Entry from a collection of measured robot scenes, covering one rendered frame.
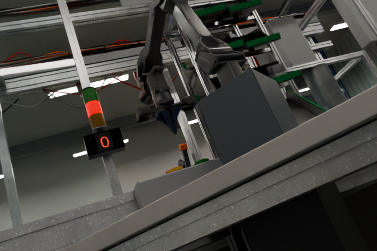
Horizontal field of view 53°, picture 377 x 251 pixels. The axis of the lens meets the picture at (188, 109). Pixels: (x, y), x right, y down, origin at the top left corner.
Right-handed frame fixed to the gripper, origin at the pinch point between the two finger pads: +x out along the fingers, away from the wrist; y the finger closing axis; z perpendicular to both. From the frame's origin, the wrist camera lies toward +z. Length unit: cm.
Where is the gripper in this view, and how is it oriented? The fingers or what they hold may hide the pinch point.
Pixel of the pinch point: (171, 123)
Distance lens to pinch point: 113.7
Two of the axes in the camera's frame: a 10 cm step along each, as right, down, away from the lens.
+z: -2.1, 4.4, 8.7
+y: -9.2, 2.2, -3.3
